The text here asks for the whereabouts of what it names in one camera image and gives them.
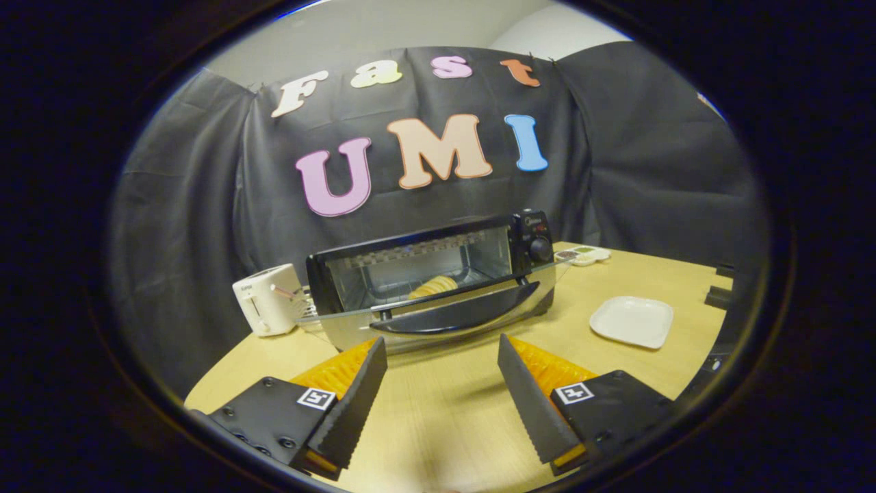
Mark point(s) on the black toaster oven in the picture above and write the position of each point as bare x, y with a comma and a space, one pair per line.
452, 318

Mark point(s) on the black backdrop cloth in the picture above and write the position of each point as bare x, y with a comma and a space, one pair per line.
650, 150

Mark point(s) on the white divided dish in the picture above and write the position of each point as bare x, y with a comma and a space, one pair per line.
585, 255

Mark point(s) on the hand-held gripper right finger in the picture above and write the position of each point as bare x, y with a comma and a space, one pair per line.
530, 404

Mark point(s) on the white pop-up toaster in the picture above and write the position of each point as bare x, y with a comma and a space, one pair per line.
263, 301

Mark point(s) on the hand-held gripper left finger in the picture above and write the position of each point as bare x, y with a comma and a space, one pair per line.
356, 404

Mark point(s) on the white square plate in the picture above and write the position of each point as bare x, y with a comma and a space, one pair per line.
633, 320

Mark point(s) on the black table clamp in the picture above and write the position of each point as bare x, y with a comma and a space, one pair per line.
718, 298
725, 270

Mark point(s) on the spiral bread roll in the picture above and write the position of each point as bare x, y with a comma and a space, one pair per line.
434, 286

